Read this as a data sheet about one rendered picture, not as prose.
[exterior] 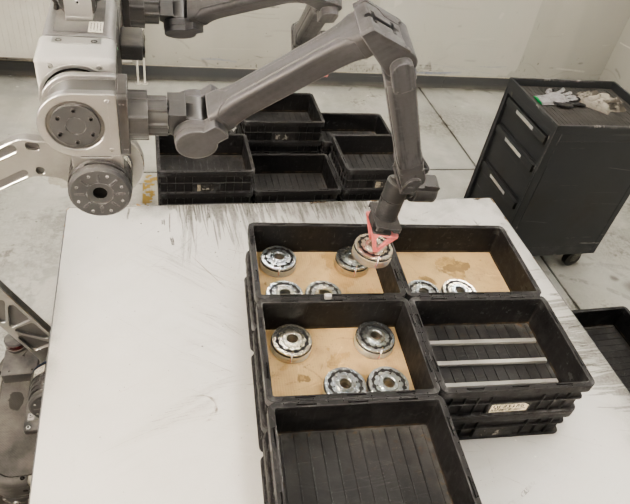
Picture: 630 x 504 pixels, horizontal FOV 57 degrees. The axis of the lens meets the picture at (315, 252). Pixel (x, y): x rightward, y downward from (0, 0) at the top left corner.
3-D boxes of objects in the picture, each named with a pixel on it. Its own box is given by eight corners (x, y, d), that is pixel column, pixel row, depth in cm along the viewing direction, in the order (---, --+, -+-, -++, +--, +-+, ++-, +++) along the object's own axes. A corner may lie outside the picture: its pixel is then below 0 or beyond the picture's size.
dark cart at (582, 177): (486, 276, 308) (558, 125, 249) (453, 221, 340) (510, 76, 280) (583, 270, 323) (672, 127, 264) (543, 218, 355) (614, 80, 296)
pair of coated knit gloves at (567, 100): (542, 108, 267) (545, 102, 265) (523, 89, 280) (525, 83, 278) (588, 109, 274) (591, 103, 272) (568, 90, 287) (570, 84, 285)
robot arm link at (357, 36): (379, -25, 92) (394, 20, 88) (410, 30, 103) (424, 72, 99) (162, 101, 109) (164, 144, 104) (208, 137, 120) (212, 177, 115)
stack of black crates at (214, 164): (160, 254, 265) (157, 172, 235) (158, 213, 286) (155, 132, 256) (248, 251, 275) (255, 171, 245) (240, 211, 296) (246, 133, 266)
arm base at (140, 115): (122, 131, 110) (117, 71, 102) (167, 132, 112) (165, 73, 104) (122, 157, 104) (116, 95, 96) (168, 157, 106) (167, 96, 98)
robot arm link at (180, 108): (157, 91, 104) (159, 115, 102) (215, 93, 107) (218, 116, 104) (159, 126, 112) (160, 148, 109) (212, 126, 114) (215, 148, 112)
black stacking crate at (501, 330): (428, 421, 141) (442, 394, 133) (397, 327, 162) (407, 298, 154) (575, 412, 149) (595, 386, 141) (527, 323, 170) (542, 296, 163)
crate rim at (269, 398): (265, 408, 126) (266, 402, 124) (255, 305, 148) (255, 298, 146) (439, 399, 134) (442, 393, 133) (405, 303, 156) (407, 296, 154)
